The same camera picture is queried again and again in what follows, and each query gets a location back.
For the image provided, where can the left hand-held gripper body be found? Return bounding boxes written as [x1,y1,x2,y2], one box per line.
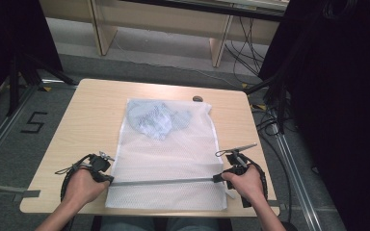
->
[88,151,116,176]

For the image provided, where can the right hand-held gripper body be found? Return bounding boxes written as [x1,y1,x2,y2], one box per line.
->
[215,142,258,174]

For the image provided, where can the white mesh laundry bag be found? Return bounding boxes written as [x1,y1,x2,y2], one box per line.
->
[104,97,228,212]

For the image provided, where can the person's right hand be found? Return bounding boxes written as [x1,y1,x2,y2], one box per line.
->
[221,165,266,206]

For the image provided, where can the person's left hand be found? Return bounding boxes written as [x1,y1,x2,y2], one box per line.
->
[65,167,110,206]

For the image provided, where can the person's legs in jeans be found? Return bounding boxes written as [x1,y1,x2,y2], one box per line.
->
[100,215,220,231]

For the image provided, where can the pale blue printed garment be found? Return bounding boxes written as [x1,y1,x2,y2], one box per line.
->
[125,99,194,141]

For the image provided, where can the black tripod stand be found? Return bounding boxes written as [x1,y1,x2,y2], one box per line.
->
[6,52,78,117]
[244,73,291,136]

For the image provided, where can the black curtain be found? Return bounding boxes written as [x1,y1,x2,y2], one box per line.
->
[258,0,370,231]
[0,0,64,112]

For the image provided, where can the light wooden desk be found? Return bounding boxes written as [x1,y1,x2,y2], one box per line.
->
[40,0,290,68]

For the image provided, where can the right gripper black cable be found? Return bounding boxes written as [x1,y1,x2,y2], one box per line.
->
[243,156,269,200]

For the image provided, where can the tangle of black cables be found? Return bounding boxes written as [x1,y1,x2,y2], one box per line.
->
[250,102,300,222]

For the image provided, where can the aluminium floor rail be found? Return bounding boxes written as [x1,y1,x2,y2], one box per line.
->
[0,84,40,174]
[0,182,41,202]
[271,123,323,231]

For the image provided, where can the bundle of black floor cables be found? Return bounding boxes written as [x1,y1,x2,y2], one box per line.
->
[225,15,268,77]

